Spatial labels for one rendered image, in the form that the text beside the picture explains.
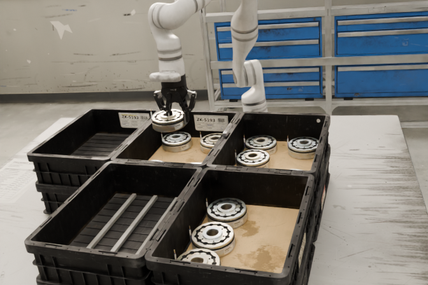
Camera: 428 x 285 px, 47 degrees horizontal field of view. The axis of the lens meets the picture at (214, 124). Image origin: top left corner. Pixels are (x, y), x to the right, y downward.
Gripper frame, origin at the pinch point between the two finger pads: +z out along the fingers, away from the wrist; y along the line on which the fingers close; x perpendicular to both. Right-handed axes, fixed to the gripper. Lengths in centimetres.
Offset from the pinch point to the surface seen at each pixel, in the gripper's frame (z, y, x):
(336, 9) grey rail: 9, -40, -195
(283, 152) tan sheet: 16.8, -30.2, -11.9
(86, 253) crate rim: 7, 2, 56
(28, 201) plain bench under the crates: 31, 57, 6
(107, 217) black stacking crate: 17.2, 12.8, 29.3
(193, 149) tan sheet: 17.3, 0.8, -12.3
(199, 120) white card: 10.7, 0.9, -22.0
